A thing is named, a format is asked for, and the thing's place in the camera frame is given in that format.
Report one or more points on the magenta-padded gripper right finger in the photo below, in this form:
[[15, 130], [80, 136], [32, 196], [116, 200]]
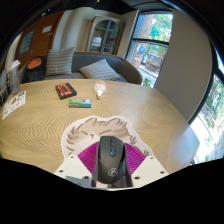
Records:
[[135, 160]]

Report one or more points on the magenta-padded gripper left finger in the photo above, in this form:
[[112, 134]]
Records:
[[87, 157]]

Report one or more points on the black computer mouse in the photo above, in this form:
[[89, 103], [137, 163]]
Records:
[[110, 163]]

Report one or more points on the cat-shaped mouse pad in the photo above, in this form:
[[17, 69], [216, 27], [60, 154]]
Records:
[[96, 128]]

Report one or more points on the small green pack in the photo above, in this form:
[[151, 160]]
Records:
[[80, 103]]

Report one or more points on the black box with red print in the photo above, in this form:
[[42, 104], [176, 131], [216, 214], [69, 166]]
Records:
[[65, 91]]

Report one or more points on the small pale squeeze bottle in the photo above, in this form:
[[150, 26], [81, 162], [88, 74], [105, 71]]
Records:
[[99, 88]]

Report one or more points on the striped flat cushion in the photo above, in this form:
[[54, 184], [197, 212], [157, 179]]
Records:
[[99, 70]]

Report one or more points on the grey curved sofa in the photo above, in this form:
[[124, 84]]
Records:
[[128, 71]]

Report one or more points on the white sticker sheet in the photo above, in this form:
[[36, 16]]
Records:
[[14, 104]]

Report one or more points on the striped upright cushion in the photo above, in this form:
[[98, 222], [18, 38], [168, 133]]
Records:
[[60, 61]]

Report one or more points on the clear bottle with white lid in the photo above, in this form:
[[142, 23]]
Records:
[[14, 78]]

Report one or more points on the orange round side table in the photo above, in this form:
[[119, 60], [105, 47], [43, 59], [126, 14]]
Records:
[[35, 63]]

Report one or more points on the black-framed window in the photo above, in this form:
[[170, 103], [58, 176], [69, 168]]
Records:
[[150, 50]]

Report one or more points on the wooden arched display cabinet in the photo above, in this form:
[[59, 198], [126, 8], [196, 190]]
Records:
[[105, 35]]

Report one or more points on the blue wall poster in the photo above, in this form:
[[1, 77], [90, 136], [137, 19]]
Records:
[[26, 42]]

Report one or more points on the small white wall sign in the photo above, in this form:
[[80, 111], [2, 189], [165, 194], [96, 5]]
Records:
[[47, 29]]

